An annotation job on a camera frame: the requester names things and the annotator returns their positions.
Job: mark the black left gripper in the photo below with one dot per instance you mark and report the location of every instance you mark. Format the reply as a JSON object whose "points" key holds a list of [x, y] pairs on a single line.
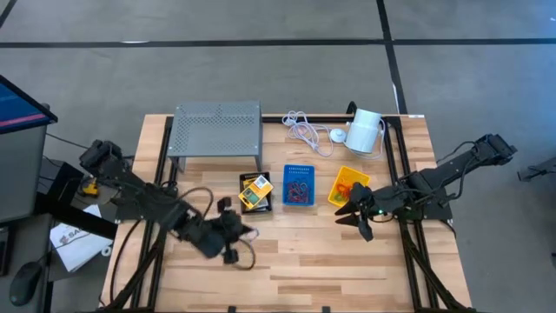
{"points": [[217, 232]]}

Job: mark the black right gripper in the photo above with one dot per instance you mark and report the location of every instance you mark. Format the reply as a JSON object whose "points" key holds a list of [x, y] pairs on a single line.
{"points": [[373, 200]]}

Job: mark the green spiral coil band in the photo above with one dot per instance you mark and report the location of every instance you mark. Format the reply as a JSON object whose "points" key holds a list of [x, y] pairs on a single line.
{"points": [[337, 199]]}

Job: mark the red spiral coil band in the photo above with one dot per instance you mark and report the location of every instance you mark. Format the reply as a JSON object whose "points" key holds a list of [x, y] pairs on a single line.
{"points": [[347, 192]]}

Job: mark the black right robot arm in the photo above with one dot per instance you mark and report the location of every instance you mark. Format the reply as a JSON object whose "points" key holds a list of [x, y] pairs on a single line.
{"points": [[452, 171]]}

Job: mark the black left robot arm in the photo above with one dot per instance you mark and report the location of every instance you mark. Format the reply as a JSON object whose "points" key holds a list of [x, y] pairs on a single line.
{"points": [[143, 200]]}

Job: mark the black plastic basket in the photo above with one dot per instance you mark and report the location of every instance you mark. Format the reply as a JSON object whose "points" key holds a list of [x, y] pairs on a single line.
{"points": [[241, 204]]}

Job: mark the yellow plastic basket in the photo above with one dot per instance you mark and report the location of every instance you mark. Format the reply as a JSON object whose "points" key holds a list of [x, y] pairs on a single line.
{"points": [[362, 178]]}

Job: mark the blue plastic basket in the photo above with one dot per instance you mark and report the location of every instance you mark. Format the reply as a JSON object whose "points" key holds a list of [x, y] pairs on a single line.
{"points": [[289, 171]]}

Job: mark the white round puck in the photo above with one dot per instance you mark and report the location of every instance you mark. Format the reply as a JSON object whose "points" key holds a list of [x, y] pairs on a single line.
{"points": [[339, 135]]}

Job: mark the grey perforated metal shelf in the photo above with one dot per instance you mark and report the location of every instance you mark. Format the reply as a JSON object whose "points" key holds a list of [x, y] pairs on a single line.
{"points": [[217, 130]]}

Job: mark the yellow black tool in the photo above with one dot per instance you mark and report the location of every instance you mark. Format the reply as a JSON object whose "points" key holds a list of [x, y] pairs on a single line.
{"points": [[91, 188]]}

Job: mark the white printed paper sheet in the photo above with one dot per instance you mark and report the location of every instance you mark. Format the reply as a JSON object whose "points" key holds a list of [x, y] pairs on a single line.
{"points": [[78, 248]]}

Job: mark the black monitor stand beam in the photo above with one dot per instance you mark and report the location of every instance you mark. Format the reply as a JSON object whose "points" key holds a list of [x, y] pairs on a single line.
{"points": [[74, 217]]}

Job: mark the black computer mouse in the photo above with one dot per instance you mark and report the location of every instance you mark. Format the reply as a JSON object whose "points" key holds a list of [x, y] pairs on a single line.
{"points": [[26, 282]]}

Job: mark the computer monitor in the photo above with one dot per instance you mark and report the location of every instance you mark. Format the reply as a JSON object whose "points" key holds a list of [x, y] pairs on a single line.
{"points": [[17, 174]]}

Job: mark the black aluminium table frame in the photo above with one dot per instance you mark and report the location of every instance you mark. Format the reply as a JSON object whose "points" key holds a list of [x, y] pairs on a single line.
{"points": [[273, 118]]}

